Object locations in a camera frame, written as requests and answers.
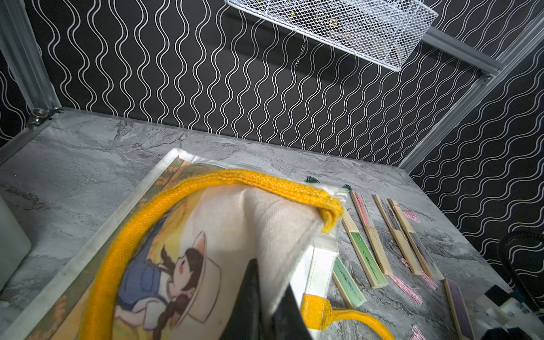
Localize brown lidded storage box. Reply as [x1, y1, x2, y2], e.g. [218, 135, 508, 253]
[0, 198, 31, 290]

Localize pink tassel folding fan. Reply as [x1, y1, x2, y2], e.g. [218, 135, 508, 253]
[350, 191, 423, 306]

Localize white wire wall basket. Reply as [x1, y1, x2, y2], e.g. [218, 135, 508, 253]
[228, 0, 439, 72]

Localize white tote bag yellow handles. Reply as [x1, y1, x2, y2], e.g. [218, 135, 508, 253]
[3, 149, 392, 339]

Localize purple paper folding fan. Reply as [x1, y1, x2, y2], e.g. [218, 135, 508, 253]
[443, 279, 475, 340]

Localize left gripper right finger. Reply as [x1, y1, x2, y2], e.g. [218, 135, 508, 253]
[272, 286, 313, 340]

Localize green paper folding fan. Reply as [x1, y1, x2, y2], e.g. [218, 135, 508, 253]
[342, 208, 388, 288]

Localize grey paper folding fan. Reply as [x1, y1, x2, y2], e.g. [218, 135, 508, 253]
[373, 195, 423, 276]

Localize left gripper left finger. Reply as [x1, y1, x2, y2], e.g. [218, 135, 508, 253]
[220, 259, 261, 340]

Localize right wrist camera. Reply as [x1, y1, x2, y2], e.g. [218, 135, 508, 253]
[476, 285, 543, 339]

